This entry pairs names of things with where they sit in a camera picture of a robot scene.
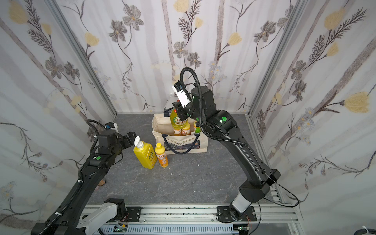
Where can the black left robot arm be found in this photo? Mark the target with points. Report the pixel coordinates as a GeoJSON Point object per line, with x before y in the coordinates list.
{"type": "Point", "coordinates": [107, 145]}

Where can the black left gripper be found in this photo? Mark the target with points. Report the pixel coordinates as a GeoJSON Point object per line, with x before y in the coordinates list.
{"type": "Point", "coordinates": [128, 139]}

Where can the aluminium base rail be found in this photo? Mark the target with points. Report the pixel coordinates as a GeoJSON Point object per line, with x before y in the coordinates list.
{"type": "Point", "coordinates": [188, 219]}

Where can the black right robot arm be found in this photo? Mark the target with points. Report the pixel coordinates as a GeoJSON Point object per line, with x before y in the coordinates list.
{"type": "Point", "coordinates": [197, 103]}

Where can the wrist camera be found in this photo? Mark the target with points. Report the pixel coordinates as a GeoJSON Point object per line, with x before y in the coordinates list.
{"type": "Point", "coordinates": [111, 127]}
{"type": "Point", "coordinates": [183, 97]}

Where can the small brown bottle orange cap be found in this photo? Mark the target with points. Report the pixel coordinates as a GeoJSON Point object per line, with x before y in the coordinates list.
{"type": "Point", "coordinates": [102, 182]}

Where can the large yellow soap bottle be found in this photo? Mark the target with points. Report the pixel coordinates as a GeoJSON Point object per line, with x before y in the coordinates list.
{"type": "Point", "coordinates": [145, 153]}

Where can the cream canvas shopping bag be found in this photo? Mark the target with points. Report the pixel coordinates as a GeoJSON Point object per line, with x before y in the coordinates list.
{"type": "Point", "coordinates": [163, 133]}

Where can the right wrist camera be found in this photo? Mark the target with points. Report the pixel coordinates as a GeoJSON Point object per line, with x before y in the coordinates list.
{"type": "Point", "coordinates": [183, 97]}

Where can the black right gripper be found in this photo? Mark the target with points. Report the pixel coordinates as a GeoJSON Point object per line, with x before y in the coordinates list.
{"type": "Point", "coordinates": [180, 108]}

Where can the silver metal case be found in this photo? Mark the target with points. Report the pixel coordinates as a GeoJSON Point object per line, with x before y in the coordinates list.
{"type": "Point", "coordinates": [169, 104]}

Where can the green bottle red cap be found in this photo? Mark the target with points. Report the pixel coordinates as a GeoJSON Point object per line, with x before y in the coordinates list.
{"type": "Point", "coordinates": [175, 121]}

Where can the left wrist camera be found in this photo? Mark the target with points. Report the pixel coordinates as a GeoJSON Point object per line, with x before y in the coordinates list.
{"type": "Point", "coordinates": [111, 127]}

